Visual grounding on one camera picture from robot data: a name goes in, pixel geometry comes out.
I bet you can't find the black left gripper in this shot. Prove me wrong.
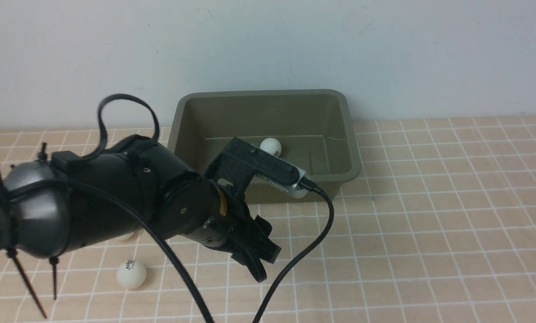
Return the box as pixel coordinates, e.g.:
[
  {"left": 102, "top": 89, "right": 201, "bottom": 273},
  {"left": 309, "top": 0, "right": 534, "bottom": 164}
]
[{"left": 179, "top": 188, "right": 281, "bottom": 283}]

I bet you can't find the plain white ball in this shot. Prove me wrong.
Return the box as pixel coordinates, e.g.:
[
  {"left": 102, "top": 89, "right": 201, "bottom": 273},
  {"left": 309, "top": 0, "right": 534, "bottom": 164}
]
[{"left": 290, "top": 189, "right": 308, "bottom": 199}]

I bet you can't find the white ball with logo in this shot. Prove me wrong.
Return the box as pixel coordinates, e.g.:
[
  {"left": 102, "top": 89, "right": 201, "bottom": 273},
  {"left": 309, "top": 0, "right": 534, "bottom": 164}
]
[{"left": 260, "top": 138, "right": 283, "bottom": 157}]

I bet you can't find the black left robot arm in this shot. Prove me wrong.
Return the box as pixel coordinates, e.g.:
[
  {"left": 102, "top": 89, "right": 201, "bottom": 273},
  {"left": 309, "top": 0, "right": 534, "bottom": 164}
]
[{"left": 0, "top": 135, "right": 281, "bottom": 282}]

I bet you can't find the olive green plastic bin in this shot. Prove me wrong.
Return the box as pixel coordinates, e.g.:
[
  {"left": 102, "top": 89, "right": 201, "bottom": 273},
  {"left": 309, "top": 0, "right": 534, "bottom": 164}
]
[{"left": 167, "top": 89, "right": 362, "bottom": 198}]

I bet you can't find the peach checkered tablecloth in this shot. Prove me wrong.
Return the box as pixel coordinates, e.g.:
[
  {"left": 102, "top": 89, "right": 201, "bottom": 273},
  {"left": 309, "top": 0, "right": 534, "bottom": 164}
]
[{"left": 0, "top": 116, "right": 536, "bottom": 323}]

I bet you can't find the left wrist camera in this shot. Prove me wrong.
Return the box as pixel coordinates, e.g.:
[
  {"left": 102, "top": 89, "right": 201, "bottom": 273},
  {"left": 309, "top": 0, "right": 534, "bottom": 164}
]
[{"left": 204, "top": 137, "right": 309, "bottom": 199}]

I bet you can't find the black left camera cable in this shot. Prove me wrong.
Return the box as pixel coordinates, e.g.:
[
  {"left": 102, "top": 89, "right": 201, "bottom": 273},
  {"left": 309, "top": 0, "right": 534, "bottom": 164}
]
[{"left": 0, "top": 94, "right": 335, "bottom": 323}]

